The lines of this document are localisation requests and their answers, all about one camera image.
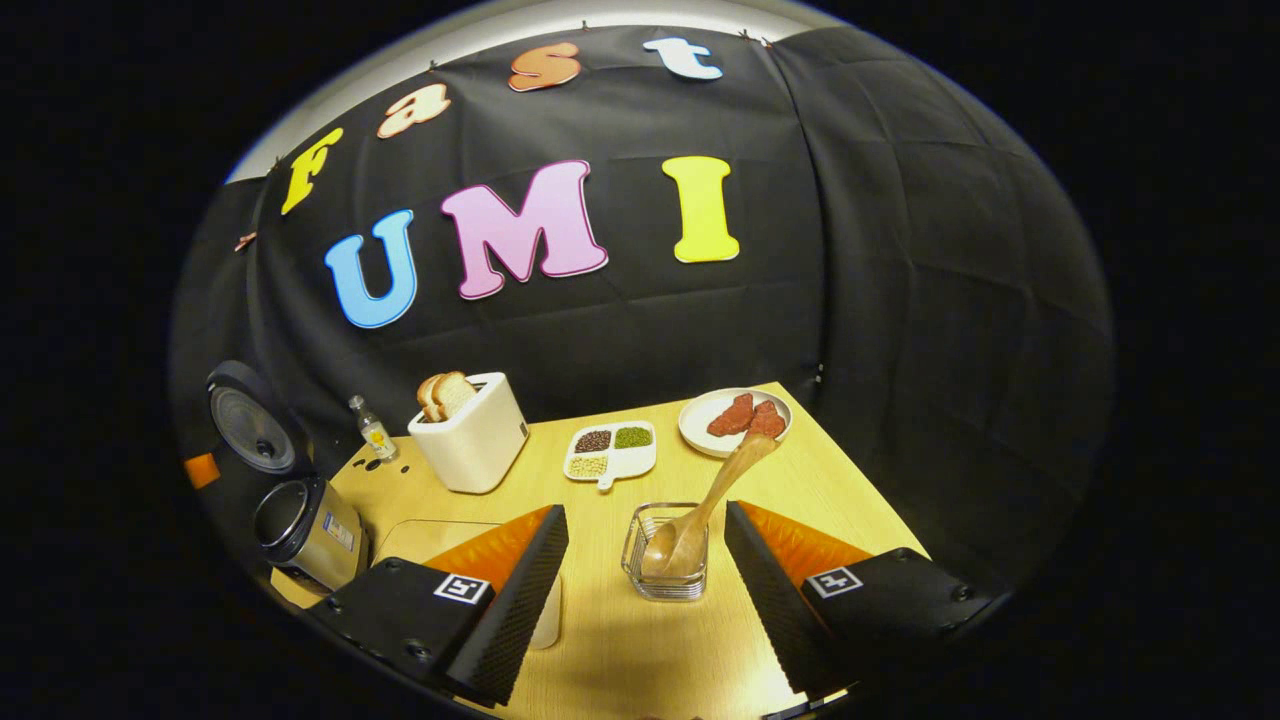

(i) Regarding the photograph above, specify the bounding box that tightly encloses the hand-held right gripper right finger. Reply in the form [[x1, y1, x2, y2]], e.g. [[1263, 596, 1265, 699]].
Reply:
[[724, 500, 1001, 701]]

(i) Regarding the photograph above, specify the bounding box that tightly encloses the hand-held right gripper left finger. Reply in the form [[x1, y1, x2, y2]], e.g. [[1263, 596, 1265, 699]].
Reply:
[[305, 504, 570, 707]]

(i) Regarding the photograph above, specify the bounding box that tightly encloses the clear chopstick holder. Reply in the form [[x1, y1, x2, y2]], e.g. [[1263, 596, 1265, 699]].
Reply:
[[621, 502, 711, 601]]

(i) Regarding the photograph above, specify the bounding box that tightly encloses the clear rice box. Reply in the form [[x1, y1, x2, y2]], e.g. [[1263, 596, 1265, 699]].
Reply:
[[375, 518, 563, 651]]

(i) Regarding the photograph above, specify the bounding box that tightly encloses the wooden spoon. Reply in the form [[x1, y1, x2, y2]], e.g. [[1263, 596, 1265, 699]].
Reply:
[[641, 432, 779, 579]]

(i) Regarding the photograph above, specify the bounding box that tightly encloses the black silver rice cooker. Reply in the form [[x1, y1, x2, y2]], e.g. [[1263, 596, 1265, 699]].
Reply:
[[205, 360, 371, 596]]

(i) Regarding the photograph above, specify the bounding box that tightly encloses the white toaster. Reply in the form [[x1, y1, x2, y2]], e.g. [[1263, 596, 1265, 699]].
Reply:
[[407, 372, 530, 495]]

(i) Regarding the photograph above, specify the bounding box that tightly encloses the small glass bottle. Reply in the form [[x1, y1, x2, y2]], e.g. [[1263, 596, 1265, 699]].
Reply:
[[348, 394, 399, 463]]

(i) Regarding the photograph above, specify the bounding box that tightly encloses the white round plate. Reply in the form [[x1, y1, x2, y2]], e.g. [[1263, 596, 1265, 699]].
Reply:
[[678, 388, 793, 459]]

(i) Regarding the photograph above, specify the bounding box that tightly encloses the white divided bean dish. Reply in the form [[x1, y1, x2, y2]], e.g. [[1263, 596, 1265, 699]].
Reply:
[[563, 420, 658, 491]]

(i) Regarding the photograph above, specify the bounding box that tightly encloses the black backdrop cloth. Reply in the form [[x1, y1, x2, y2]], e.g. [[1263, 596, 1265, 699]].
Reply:
[[170, 25, 1116, 601]]

